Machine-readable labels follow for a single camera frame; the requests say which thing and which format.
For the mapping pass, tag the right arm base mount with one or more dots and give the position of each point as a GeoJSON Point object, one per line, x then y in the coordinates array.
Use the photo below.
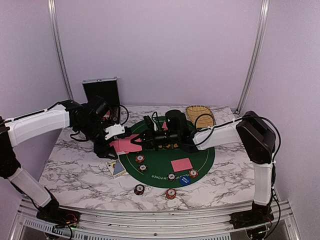
{"type": "Point", "coordinates": [249, 218]}

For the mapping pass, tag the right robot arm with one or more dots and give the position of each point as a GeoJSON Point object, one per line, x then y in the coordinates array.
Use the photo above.
{"type": "Point", "coordinates": [251, 133]}

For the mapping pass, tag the woven bamboo tray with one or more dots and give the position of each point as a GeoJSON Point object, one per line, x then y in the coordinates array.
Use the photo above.
{"type": "Point", "coordinates": [201, 116]}

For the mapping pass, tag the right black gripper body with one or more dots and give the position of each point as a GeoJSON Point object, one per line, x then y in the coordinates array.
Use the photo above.
{"type": "Point", "coordinates": [154, 140]}

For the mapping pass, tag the blue small blind button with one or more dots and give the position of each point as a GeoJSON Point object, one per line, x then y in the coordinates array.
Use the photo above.
{"type": "Point", "coordinates": [185, 180]}

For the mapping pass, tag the green round poker mat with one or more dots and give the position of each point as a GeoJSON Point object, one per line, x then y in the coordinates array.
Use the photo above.
{"type": "Point", "coordinates": [159, 166]}

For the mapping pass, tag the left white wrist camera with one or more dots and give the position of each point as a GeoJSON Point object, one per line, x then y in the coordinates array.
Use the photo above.
{"type": "Point", "coordinates": [113, 130]}

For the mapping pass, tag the front aluminium rail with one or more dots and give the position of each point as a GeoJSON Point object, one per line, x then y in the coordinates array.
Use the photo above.
{"type": "Point", "coordinates": [211, 223]}

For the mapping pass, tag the red poker chip stack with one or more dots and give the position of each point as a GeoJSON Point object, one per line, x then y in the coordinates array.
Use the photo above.
{"type": "Point", "coordinates": [171, 193]}

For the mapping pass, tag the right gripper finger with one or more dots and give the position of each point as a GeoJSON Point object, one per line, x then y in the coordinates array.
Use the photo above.
{"type": "Point", "coordinates": [139, 143]}
{"type": "Point", "coordinates": [138, 138]}

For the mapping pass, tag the blue gold card box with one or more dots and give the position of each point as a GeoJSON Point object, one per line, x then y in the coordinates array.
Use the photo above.
{"type": "Point", "coordinates": [116, 168]}

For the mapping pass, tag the aluminium frame post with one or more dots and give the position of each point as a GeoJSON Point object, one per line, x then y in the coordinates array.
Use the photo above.
{"type": "Point", "coordinates": [59, 48]}
{"type": "Point", "coordinates": [260, 34]}

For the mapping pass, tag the aluminium poker chip case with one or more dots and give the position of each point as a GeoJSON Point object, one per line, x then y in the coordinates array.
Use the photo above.
{"type": "Point", "coordinates": [106, 88]}

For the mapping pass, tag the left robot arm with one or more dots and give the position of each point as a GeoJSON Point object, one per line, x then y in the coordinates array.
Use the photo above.
{"type": "Point", "coordinates": [84, 118]}

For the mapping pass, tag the left aluminium frame post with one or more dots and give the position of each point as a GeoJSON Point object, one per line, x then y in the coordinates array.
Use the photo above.
{"type": "Point", "coordinates": [59, 48]}

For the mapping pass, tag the dark poker chip stack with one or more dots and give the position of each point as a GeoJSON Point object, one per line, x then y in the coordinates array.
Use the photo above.
{"type": "Point", "coordinates": [139, 189]}

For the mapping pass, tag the right aluminium frame post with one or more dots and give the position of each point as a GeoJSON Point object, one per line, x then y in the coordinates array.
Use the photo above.
{"type": "Point", "coordinates": [260, 34]}

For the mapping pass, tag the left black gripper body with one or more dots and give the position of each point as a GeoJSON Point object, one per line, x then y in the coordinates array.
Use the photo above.
{"type": "Point", "coordinates": [100, 150]}

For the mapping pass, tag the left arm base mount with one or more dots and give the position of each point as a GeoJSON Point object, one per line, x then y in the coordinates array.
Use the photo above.
{"type": "Point", "coordinates": [61, 218]}

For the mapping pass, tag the right chip row in case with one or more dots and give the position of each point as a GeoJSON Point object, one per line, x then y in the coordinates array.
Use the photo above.
{"type": "Point", "coordinates": [115, 115]}

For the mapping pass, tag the pink playing card deck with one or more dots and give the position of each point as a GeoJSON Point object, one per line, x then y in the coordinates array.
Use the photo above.
{"type": "Point", "coordinates": [115, 144]}

